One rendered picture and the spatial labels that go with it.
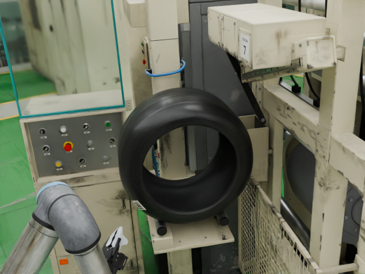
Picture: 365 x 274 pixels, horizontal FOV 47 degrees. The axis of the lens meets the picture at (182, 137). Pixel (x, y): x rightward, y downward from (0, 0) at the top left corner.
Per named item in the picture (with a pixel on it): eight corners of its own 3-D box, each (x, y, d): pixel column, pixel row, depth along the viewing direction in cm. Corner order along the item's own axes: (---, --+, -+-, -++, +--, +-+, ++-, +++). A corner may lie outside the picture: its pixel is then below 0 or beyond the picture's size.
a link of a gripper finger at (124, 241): (129, 231, 170) (120, 253, 166) (119, 225, 167) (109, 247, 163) (133, 231, 168) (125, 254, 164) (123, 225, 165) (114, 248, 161)
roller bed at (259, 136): (229, 167, 232) (228, 117, 221) (255, 164, 234) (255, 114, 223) (240, 184, 214) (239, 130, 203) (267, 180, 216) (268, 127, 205)
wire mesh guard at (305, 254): (238, 265, 246) (237, 159, 219) (240, 265, 246) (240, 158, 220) (306, 413, 164) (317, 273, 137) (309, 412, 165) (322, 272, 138)
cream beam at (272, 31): (207, 41, 189) (206, 7, 183) (259, 36, 192) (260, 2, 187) (250, 70, 134) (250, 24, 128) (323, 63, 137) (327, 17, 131)
